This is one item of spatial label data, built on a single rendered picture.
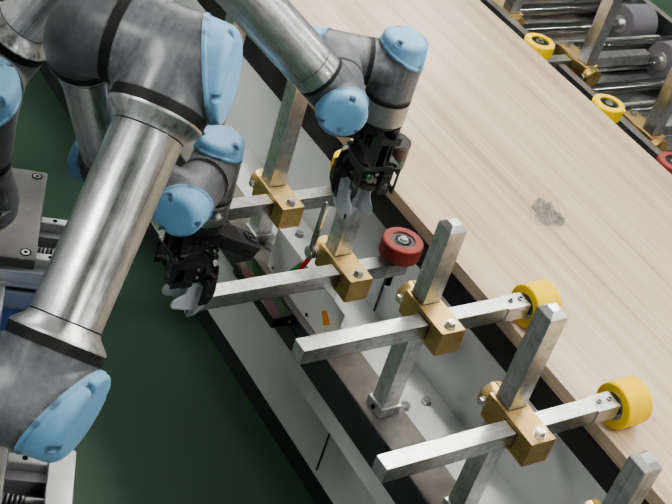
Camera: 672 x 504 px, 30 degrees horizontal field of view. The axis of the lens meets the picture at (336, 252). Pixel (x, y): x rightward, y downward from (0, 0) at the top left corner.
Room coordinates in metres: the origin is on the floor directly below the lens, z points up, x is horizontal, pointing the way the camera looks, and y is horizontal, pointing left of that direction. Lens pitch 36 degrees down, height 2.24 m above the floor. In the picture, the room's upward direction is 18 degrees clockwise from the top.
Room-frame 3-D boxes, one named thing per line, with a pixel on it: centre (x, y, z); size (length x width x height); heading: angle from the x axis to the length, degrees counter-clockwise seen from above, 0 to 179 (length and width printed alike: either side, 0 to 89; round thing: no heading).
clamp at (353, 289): (1.86, -0.02, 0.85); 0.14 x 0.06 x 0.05; 41
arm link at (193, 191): (1.47, 0.24, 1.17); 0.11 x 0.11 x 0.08; 84
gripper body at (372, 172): (1.73, -0.01, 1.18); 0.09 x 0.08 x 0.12; 33
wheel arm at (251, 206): (2.00, 0.17, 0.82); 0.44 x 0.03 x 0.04; 131
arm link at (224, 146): (1.57, 0.21, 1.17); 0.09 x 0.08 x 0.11; 174
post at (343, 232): (1.87, 0.00, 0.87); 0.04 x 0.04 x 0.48; 41
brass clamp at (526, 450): (1.48, -0.35, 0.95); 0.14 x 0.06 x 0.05; 41
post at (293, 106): (2.06, 0.16, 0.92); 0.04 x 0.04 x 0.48; 41
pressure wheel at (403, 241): (1.92, -0.11, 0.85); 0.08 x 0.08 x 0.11
